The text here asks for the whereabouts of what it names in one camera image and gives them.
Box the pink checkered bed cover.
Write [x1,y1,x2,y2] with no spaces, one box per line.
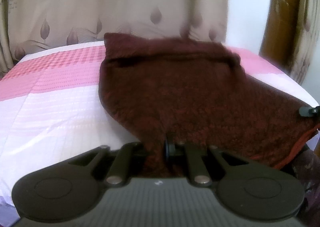
[1,43,315,205]

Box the brown wooden door frame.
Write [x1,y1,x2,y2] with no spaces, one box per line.
[259,0,300,72]

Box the dark red fuzzy garment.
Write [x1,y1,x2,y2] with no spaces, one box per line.
[99,33,319,177]

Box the beige leaf print curtain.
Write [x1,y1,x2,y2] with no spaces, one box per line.
[1,0,228,73]

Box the purple sleeved right forearm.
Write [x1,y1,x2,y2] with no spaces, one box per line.
[281,146,320,226]

